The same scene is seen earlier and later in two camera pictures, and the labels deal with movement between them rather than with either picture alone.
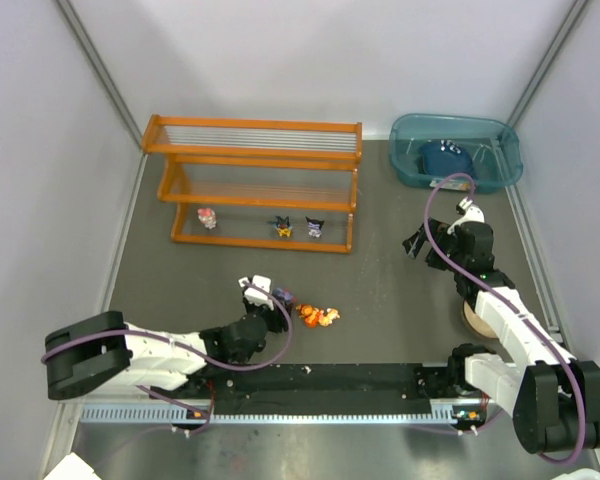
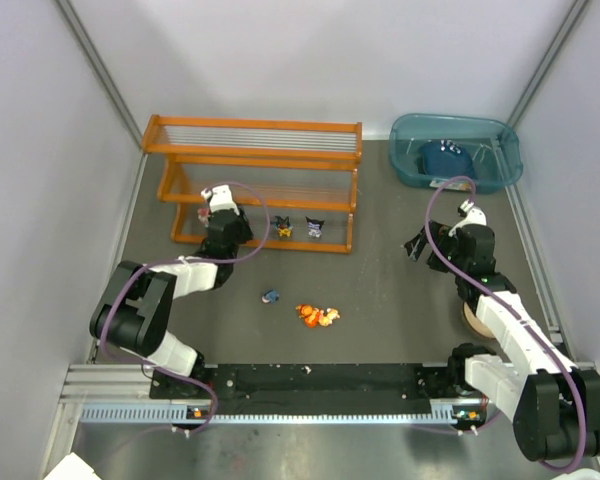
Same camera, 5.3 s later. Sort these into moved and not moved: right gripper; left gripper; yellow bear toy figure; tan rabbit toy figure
Moved: left gripper
Not moved: tan rabbit toy figure; yellow bear toy figure; right gripper
